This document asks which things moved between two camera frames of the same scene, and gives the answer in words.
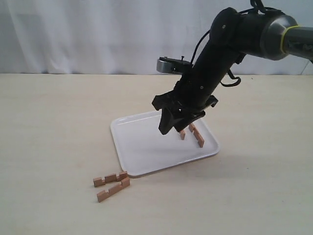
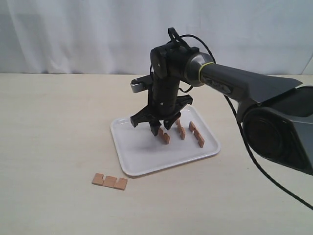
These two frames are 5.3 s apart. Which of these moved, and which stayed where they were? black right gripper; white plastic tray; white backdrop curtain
Moved: black right gripper
Stayed: white backdrop curtain; white plastic tray
